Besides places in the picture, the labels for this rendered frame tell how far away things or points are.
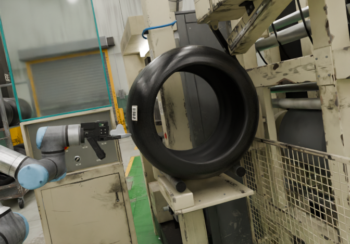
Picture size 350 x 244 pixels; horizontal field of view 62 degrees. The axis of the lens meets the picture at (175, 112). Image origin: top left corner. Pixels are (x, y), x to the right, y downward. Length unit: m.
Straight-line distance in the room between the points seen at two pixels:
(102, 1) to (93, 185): 9.49
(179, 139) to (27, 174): 0.80
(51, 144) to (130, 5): 9.82
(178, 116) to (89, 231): 0.96
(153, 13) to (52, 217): 1.35
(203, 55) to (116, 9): 9.74
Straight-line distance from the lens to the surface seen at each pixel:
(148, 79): 1.19
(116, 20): 10.82
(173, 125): 1.58
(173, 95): 1.58
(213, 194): 1.40
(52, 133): 1.26
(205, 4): 1.51
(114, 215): 2.02
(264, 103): 1.73
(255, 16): 1.36
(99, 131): 1.26
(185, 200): 1.28
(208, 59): 1.25
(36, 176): 1.15
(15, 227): 1.47
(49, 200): 2.01
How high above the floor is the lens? 1.31
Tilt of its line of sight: 5 degrees down
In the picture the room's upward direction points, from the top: 10 degrees counter-clockwise
